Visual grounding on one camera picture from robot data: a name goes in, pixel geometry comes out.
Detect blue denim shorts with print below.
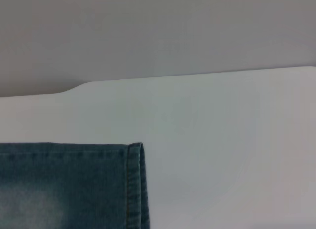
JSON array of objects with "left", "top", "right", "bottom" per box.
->
[{"left": 0, "top": 141, "right": 151, "bottom": 229}]

